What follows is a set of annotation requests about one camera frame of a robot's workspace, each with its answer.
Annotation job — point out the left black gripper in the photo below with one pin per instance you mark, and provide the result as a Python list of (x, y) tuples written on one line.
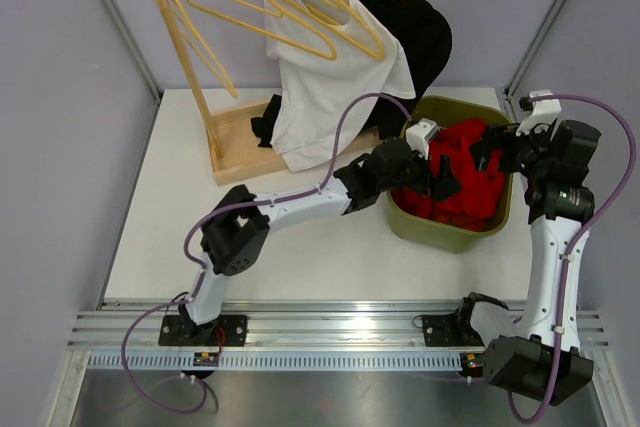
[(438, 187)]

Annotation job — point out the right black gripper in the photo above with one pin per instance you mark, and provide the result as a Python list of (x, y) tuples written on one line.
[(497, 136)]

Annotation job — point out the red t shirt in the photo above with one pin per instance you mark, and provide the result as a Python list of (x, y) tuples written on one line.
[(462, 135), (476, 203)]

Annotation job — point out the yellow hanger of red shirt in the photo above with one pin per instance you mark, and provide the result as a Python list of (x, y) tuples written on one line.
[(325, 7), (273, 9)]

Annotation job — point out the white t shirt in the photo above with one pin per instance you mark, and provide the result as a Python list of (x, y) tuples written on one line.
[(325, 104)]

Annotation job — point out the yellow hanger of front red shirt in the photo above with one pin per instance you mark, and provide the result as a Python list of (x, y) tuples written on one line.
[(273, 9)]

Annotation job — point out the yellow hanger of orange shirt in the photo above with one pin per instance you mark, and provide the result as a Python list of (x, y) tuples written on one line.
[(187, 39)]

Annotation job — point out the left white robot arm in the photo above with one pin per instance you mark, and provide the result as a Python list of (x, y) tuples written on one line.
[(229, 239)]

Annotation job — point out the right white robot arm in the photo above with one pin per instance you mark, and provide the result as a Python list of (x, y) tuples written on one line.
[(539, 356)]

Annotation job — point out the black t shirt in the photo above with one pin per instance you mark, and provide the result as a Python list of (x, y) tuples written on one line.
[(426, 38)]

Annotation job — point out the green plastic basket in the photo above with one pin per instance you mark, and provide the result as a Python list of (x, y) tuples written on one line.
[(447, 112)]

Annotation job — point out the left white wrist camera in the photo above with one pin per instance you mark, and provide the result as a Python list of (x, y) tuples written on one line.
[(419, 135)]

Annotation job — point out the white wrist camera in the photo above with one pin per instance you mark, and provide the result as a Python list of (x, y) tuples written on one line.
[(419, 135), (543, 111)]

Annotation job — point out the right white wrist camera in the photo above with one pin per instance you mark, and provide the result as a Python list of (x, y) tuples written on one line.
[(543, 111)]

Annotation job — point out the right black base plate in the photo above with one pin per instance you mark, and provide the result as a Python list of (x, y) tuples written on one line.
[(452, 330)]

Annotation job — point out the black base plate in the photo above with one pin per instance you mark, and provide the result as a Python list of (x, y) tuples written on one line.
[(225, 331), (452, 330)]

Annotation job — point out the right aluminium frame post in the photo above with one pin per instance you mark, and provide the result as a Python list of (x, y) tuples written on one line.
[(544, 29)]

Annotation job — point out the aluminium frame post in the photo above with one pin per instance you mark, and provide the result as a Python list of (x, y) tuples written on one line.
[(544, 29), (117, 19)]

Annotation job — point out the grey slotted cable duct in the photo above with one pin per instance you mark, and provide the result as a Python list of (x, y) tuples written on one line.
[(296, 361)]

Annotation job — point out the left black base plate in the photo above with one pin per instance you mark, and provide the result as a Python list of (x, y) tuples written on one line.
[(225, 331)]

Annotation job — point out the aluminium mounting rail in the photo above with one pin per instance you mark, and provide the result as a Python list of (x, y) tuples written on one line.
[(272, 326)]

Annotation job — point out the left aluminium frame post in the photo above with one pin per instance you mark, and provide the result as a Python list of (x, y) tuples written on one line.
[(117, 19)]

